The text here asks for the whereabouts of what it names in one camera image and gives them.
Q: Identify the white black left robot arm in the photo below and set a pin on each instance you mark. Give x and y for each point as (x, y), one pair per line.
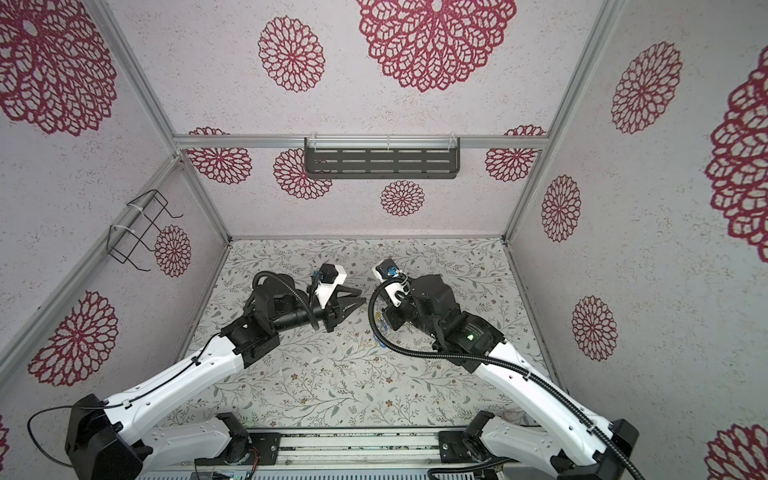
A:
(119, 437)

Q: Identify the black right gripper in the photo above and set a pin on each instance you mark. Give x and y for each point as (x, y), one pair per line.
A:
(394, 317)

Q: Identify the dark grey wall shelf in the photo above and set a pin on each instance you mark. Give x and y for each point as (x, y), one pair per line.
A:
(386, 160)

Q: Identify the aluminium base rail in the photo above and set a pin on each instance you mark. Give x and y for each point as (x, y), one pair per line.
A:
(360, 450)

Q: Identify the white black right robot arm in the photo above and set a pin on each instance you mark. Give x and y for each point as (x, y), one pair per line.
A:
(472, 343)

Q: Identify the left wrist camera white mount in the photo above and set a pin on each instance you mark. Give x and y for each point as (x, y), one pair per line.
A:
(325, 281)

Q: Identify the black wire wall rack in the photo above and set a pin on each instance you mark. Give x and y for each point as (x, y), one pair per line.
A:
(148, 215)

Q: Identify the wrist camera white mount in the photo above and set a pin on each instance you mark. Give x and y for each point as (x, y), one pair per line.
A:
(325, 281)
(399, 289)

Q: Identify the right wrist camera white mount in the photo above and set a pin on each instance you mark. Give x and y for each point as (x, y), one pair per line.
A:
(399, 289)

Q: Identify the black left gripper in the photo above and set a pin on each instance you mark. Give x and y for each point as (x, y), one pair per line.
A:
(336, 306)

